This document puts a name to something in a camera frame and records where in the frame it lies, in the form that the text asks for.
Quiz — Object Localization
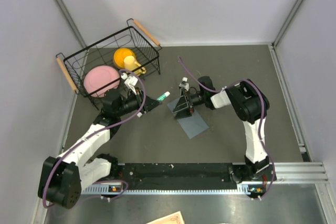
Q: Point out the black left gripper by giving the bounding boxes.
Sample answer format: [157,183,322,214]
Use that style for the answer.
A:
[115,87,162,117]

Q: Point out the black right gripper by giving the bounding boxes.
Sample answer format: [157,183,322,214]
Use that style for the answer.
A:
[173,88,206,120]

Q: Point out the grey blue envelope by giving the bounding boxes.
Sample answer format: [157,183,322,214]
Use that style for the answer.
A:
[176,110,209,139]

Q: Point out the green white glue stick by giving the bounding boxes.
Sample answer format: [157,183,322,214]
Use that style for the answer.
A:
[157,91,170,101]

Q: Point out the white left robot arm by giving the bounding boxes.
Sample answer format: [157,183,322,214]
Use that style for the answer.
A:
[38,88,170,209]

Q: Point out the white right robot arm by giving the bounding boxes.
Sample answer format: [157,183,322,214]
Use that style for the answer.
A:
[172,76,270,180]

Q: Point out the pale yellow mug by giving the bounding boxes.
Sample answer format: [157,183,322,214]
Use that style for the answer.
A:
[124,56,146,76]

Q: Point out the pink plate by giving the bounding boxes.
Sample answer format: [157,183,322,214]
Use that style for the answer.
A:
[83,66,120,98]

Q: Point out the orange bowl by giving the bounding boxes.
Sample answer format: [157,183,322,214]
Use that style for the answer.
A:
[113,48,135,69]

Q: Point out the brown patterned paper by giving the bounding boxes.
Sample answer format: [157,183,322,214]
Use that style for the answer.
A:
[148,211,185,224]

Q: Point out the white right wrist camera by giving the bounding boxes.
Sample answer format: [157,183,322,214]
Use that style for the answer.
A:
[179,77,190,92]

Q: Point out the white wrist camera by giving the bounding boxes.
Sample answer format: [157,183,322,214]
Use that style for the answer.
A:
[179,77,190,92]
[121,72,138,94]

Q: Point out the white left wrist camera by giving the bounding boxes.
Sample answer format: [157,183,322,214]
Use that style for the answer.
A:
[121,72,138,94]

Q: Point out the black wire dish basket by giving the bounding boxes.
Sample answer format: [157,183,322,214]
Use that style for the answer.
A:
[56,18,162,109]

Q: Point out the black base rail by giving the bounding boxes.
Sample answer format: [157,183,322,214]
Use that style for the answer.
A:
[89,162,276,190]

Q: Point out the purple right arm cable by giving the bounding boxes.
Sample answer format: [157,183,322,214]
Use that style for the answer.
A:
[177,56,275,200]

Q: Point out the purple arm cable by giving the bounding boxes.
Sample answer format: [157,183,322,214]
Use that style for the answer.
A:
[177,56,275,200]
[41,68,146,208]

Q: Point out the grey slotted cable duct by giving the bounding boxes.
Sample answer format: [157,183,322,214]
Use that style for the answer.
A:
[79,183,264,196]

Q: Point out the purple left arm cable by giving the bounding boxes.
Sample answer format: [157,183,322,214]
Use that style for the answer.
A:
[41,68,146,208]

